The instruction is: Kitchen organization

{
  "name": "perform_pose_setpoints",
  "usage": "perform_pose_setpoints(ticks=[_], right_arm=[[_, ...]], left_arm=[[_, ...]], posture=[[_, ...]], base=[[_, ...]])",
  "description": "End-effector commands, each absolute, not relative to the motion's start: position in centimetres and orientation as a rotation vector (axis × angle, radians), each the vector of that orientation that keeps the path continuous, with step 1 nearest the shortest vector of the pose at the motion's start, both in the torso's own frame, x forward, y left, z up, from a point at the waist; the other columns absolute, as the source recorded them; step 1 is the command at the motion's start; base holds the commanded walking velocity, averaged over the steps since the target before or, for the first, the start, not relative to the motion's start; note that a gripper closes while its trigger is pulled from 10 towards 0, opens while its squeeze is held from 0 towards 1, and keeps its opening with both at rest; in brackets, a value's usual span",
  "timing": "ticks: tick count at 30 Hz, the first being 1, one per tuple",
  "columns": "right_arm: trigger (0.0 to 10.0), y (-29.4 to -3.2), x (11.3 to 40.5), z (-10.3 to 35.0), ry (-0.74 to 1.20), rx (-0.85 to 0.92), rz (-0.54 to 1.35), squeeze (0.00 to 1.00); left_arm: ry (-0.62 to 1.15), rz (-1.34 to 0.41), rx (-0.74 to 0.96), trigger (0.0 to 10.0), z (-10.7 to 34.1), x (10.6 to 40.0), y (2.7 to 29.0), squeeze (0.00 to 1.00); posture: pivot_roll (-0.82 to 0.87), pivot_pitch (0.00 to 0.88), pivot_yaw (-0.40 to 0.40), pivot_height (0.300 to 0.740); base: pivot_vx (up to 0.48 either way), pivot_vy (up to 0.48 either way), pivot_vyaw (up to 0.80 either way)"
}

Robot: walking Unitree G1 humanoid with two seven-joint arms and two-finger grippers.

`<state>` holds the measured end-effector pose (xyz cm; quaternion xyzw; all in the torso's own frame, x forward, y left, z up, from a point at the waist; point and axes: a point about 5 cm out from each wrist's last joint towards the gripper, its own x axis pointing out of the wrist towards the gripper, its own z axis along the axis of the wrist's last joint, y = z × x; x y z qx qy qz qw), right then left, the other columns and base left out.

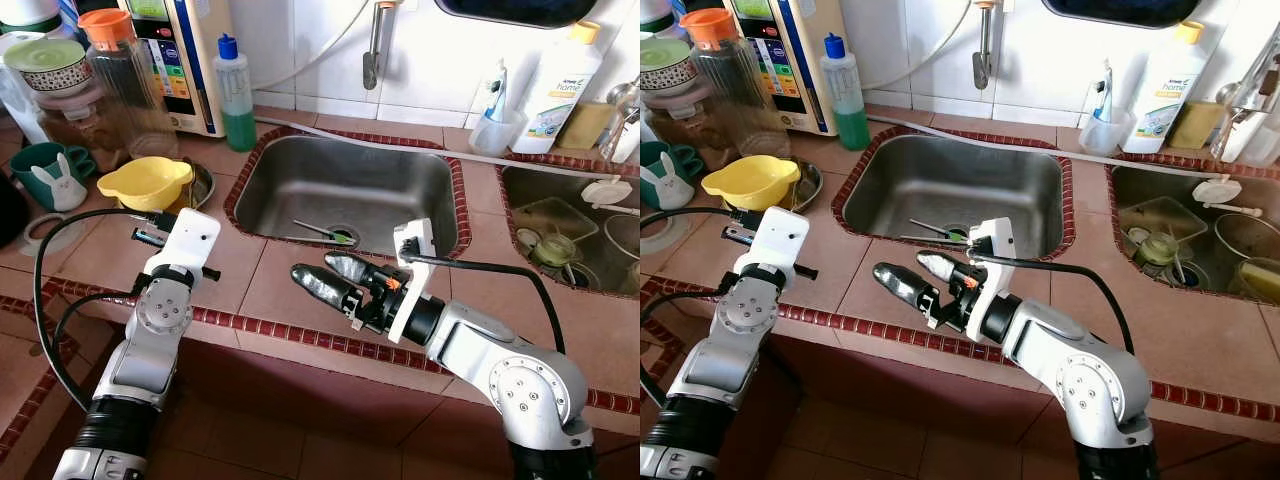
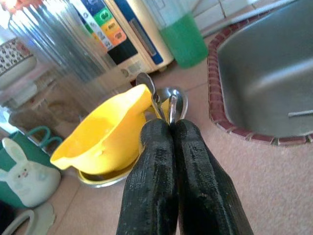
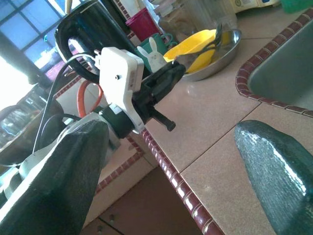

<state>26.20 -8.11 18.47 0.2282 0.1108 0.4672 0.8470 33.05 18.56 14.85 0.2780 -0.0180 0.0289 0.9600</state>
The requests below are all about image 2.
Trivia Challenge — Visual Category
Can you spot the clear ribbed pitcher orange lid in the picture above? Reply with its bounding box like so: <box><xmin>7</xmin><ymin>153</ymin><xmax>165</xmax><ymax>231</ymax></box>
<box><xmin>6</xmin><ymin>0</ymin><xmax>128</xmax><ymax>123</ymax></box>

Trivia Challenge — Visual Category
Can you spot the green liquid bottle blue cap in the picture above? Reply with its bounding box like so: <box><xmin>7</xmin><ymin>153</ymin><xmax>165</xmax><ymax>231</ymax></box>
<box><xmin>156</xmin><ymin>0</ymin><xmax>209</xmax><ymax>69</ymax></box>

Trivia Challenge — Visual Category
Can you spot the stainless steel sink basin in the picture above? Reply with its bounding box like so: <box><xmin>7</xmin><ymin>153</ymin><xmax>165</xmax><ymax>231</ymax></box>
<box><xmin>207</xmin><ymin>0</ymin><xmax>313</xmax><ymax>148</ymax></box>

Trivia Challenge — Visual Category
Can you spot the patterned ceramic bowl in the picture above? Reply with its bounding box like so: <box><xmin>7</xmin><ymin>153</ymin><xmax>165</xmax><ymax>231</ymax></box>
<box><xmin>0</xmin><ymin>37</ymin><xmax>38</xmax><ymax>90</ymax></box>

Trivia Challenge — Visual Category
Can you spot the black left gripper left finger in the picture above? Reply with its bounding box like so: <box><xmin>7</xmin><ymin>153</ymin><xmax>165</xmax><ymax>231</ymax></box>
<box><xmin>117</xmin><ymin>119</ymin><xmax>179</xmax><ymax>235</ymax></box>

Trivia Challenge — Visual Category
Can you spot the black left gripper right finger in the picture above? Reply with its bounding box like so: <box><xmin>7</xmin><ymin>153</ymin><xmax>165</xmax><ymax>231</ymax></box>
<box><xmin>171</xmin><ymin>119</ymin><xmax>255</xmax><ymax>235</ymax></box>

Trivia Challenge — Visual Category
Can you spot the metal spoon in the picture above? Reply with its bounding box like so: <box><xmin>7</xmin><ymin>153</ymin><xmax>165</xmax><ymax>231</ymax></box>
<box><xmin>135</xmin><ymin>71</ymin><xmax>167</xmax><ymax>121</ymax></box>
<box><xmin>156</xmin><ymin>86</ymin><xmax>189</xmax><ymax>124</ymax></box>

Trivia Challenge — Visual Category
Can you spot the cream water purifier unit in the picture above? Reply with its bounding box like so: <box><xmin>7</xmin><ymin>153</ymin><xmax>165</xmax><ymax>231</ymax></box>
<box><xmin>70</xmin><ymin>0</ymin><xmax>175</xmax><ymax>74</ymax></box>

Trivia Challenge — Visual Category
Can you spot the green mug white rabbit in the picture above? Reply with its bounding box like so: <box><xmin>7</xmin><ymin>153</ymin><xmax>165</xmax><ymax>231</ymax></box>
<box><xmin>0</xmin><ymin>125</ymin><xmax>63</xmax><ymax>209</ymax></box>

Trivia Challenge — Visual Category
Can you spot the stainless steel plate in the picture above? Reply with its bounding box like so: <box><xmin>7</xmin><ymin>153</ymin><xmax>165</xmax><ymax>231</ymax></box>
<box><xmin>77</xmin><ymin>168</ymin><xmax>138</xmax><ymax>189</ymax></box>

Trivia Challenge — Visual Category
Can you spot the clear plastic food container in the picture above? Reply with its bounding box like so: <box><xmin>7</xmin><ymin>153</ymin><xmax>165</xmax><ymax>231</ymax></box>
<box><xmin>0</xmin><ymin>73</ymin><xmax>83</xmax><ymax>139</ymax></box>

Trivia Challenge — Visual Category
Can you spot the white mug handle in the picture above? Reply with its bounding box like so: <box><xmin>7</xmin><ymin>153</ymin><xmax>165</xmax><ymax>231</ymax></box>
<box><xmin>0</xmin><ymin>202</ymin><xmax>57</xmax><ymax>235</ymax></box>

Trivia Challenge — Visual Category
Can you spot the yellow plastic bowl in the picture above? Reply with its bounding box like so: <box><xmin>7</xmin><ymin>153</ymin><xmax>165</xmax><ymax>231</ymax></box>
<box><xmin>49</xmin><ymin>83</ymin><xmax>170</xmax><ymax>176</ymax></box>

